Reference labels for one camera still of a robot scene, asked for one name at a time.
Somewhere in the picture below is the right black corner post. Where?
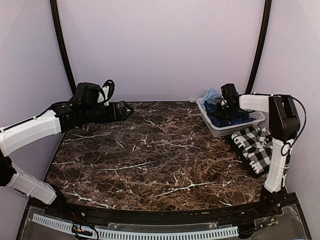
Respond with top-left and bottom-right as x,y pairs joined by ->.
245,0 -> 272,94

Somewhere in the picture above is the white slotted cable duct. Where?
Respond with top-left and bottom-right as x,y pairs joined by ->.
31,212 -> 240,240

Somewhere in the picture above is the light blue shirt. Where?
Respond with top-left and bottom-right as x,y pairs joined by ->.
201,87 -> 222,108

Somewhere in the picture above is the black white checkered folded shirt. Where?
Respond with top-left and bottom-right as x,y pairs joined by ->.
225,125 -> 273,178

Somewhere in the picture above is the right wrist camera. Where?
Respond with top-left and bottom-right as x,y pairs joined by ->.
220,83 -> 238,101

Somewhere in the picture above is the white plastic laundry basket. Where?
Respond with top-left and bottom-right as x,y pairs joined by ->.
196,97 -> 266,138

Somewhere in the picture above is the left black corner post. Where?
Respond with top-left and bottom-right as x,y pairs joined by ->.
49,0 -> 77,94

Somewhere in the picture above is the blue plaid long sleeve shirt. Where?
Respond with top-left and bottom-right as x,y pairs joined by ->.
204,101 -> 255,128

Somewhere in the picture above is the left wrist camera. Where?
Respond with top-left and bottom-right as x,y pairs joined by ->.
72,79 -> 115,107

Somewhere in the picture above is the black corner post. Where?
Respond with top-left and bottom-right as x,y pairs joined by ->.
245,0 -> 272,94
49,0 -> 77,94

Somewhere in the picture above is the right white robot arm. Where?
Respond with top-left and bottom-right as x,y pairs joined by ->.
221,92 -> 307,194

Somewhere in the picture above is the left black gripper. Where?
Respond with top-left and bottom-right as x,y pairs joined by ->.
81,100 -> 134,124

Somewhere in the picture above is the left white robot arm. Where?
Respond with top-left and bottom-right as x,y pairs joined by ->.
0,101 -> 134,218

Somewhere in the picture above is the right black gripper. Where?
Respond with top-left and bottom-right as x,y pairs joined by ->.
214,103 -> 237,120

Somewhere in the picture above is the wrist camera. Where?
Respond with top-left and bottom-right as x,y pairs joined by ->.
72,79 -> 115,107
220,83 -> 238,101

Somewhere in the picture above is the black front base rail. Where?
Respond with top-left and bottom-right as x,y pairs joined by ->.
29,192 -> 298,228

